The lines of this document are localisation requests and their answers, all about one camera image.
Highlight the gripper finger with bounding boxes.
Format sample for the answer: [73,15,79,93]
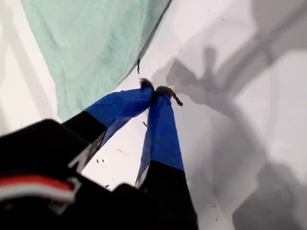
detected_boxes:
[59,78,155,172]
[134,85,200,230]

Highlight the pale green T-shirt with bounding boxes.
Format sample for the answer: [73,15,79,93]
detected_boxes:
[20,0,173,123]

